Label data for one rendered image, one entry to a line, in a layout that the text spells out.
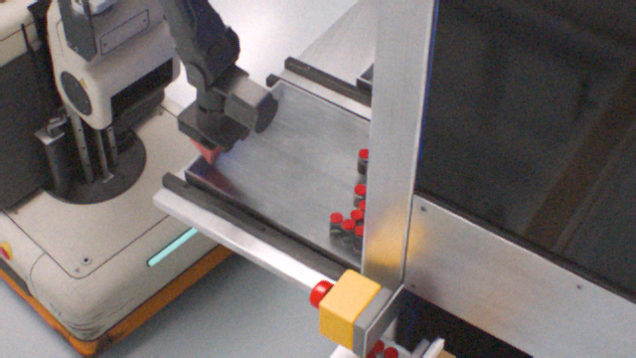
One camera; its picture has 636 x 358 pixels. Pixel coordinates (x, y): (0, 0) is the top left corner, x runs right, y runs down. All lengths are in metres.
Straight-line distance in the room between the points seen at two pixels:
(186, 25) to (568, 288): 0.62
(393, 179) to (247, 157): 0.52
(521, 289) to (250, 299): 1.43
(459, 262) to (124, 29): 0.98
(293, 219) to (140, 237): 0.83
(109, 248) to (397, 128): 1.32
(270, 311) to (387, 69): 1.52
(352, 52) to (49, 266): 0.91
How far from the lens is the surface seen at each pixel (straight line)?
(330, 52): 1.85
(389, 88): 1.10
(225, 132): 1.56
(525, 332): 1.27
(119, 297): 2.34
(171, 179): 1.62
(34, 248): 2.39
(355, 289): 1.31
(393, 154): 1.16
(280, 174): 1.64
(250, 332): 2.51
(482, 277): 1.23
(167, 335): 2.52
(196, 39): 1.39
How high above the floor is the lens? 2.10
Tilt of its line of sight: 48 degrees down
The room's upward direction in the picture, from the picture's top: straight up
